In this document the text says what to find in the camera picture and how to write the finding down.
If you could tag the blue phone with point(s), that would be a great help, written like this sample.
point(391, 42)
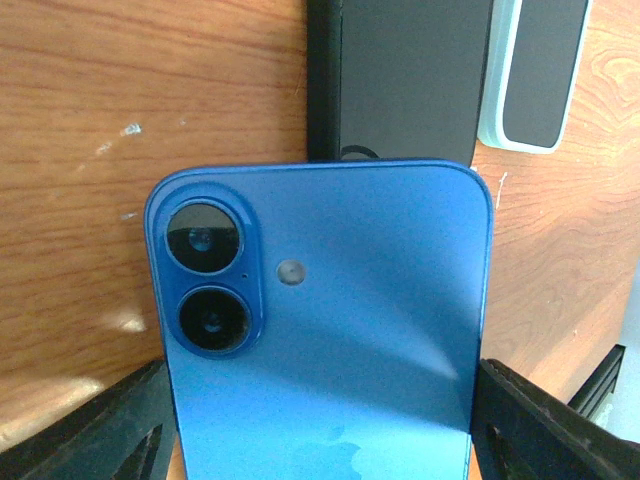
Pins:
point(322, 321)

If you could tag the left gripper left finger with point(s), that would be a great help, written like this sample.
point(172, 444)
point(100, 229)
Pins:
point(125, 432)

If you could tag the light blue phone case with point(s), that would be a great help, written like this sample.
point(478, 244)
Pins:
point(503, 29)

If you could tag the black phone case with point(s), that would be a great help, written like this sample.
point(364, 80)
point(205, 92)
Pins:
point(324, 39)

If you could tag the black phone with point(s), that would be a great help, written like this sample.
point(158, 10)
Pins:
point(412, 75)

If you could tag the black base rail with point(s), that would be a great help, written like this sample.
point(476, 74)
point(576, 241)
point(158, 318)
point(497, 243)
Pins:
point(600, 384)

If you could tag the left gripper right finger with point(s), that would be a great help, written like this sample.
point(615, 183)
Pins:
point(519, 431)

